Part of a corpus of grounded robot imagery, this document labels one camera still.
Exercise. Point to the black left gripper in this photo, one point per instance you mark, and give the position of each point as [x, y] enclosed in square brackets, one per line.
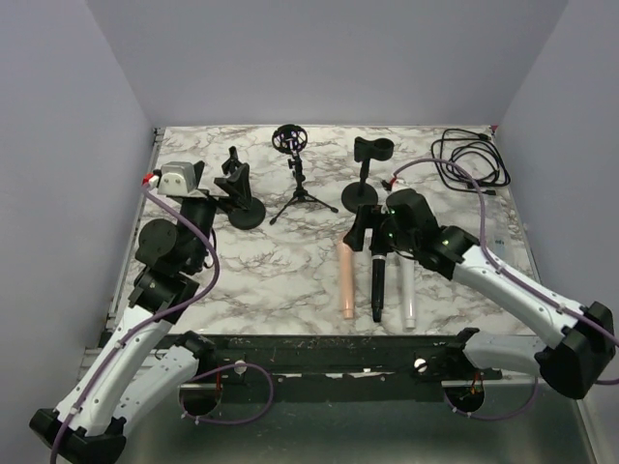
[236, 188]

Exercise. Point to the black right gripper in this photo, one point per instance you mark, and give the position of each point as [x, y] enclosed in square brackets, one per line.
[368, 217]

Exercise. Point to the black stand with peach mic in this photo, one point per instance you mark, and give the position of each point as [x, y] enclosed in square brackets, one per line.
[244, 211]

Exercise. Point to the black round-base mic stand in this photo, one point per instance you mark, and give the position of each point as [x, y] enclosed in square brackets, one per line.
[360, 193]

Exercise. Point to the peach handheld microphone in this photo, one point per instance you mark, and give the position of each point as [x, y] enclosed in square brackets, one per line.
[346, 279]

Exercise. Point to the black handheld microphone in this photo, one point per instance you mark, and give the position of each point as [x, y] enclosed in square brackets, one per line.
[377, 294]

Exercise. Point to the white handheld microphone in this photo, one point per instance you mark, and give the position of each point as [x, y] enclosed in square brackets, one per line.
[407, 293]

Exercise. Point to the black shock-mount tripod stand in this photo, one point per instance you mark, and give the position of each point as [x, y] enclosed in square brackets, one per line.
[291, 140]

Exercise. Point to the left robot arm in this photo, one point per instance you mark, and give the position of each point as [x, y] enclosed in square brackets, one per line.
[93, 422]

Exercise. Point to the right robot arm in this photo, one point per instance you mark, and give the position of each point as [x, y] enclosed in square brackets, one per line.
[571, 344]

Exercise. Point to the clear bag of screws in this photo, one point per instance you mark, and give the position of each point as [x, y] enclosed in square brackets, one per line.
[498, 235]

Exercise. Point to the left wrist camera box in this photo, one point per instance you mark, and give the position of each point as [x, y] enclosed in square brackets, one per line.
[173, 179]

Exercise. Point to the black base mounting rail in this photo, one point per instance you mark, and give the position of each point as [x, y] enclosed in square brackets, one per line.
[337, 368]

